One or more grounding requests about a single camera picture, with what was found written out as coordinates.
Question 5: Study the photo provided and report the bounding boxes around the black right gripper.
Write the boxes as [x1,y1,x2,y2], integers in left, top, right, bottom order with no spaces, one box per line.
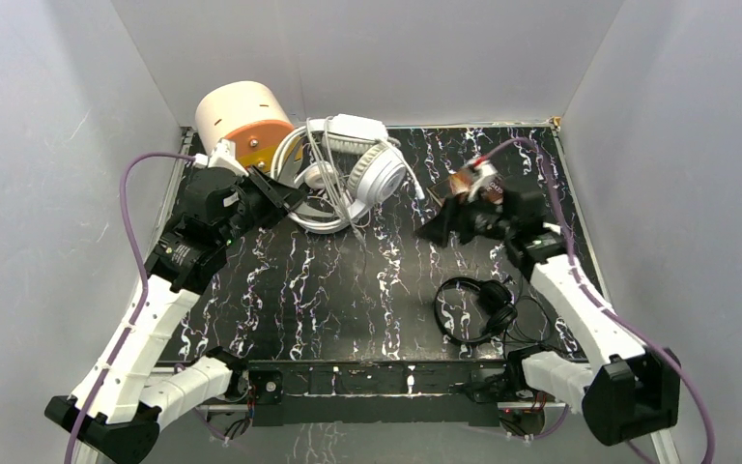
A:
[411,186,514,249]

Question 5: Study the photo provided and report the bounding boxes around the large white over-ear headphones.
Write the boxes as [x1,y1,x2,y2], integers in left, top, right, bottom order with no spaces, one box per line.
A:
[271,113,426,251]

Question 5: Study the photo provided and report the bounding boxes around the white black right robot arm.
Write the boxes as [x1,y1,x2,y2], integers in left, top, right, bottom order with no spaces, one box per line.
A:
[414,191,680,446]

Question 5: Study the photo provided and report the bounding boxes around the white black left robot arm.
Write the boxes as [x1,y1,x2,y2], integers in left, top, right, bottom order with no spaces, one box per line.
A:
[44,167,306,463]

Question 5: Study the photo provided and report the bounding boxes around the small white on-ear headphones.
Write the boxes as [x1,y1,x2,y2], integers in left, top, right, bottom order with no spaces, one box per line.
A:
[270,128,403,235]

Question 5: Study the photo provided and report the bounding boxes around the orange brown paperback book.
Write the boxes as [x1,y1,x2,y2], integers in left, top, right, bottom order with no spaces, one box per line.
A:
[428,161,503,205]

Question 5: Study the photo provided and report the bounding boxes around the pastel mini drawer cabinet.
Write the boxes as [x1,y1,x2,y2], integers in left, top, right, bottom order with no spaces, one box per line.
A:
[194,81,294,172]

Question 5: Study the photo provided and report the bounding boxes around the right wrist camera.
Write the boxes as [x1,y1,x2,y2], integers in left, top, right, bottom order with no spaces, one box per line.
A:
[459,160,498,202]

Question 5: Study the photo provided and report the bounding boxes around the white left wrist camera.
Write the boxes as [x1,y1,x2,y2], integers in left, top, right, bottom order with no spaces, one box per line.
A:
[207,138,248,177]

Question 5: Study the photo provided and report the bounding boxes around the black wired headphones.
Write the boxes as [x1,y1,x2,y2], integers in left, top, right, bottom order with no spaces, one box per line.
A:
[432,276,555,347]

